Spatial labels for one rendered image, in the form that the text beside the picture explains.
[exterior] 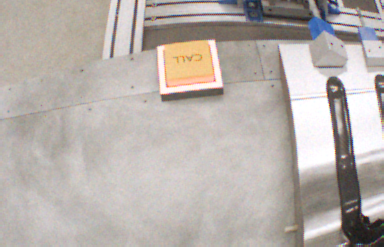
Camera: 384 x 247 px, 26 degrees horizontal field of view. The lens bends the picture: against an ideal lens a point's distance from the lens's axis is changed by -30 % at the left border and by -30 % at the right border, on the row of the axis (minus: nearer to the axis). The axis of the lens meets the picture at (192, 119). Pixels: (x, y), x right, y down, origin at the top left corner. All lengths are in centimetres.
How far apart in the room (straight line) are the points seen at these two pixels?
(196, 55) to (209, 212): 22
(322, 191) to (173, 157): 26
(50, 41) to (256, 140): 124
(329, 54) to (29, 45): 139
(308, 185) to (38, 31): 148
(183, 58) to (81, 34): 113
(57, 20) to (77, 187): 127
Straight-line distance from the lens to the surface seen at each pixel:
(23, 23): 269
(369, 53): 140
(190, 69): 145
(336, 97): 138
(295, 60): 140
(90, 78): 151
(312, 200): 127
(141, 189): 141
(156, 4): 230
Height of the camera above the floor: 205
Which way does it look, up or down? 59 degrees down
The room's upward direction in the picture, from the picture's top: 7 degrees counter-clockwise
